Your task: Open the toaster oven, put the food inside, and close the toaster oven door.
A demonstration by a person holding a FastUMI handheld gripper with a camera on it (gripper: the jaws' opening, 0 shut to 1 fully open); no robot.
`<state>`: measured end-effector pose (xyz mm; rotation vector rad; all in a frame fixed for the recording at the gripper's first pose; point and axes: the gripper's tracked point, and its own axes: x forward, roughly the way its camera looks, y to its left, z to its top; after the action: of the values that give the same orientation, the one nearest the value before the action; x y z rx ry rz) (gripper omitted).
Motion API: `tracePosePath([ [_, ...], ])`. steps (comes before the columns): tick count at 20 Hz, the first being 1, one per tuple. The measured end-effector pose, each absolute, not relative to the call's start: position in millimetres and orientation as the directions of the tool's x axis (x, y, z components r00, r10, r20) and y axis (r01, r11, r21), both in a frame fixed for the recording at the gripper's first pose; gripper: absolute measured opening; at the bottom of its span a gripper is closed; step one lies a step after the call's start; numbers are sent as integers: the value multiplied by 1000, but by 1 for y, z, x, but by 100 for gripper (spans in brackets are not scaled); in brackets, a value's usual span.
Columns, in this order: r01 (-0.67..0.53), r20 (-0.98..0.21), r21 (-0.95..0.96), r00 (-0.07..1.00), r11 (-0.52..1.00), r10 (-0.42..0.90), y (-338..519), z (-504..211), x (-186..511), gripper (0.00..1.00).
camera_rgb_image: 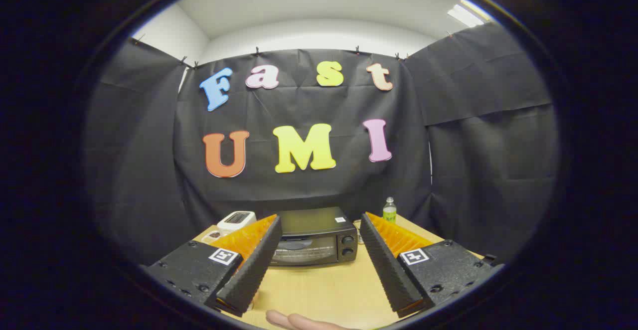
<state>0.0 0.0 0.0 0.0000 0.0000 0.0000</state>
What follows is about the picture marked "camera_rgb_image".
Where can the black backdrop cloth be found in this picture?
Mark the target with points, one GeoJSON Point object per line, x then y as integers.
{"type": "Point", "coordinates": [309, 190]}

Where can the black toaster oven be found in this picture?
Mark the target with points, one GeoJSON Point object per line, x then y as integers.
{"type": "Point", "coordinates": [314, 250]}

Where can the narrow ceiling light panel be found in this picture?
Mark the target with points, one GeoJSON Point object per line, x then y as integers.
{"type": "Point", "coordinates": [465, 16]}

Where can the green label plastic bottle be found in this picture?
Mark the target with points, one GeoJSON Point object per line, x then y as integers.
{"type": "Point", "coordinates": [390, 213]}

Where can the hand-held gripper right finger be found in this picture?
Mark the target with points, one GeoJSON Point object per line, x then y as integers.
{"type": "Point", "coordinates": [389, 270]}

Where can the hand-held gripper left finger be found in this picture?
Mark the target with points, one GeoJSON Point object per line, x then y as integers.
{"type": "Point", "coordinates": [254, 270]}

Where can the white pop-up toaster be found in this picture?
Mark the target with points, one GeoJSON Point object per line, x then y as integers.
{"type": "Point", "coordinates": [234, 219]}

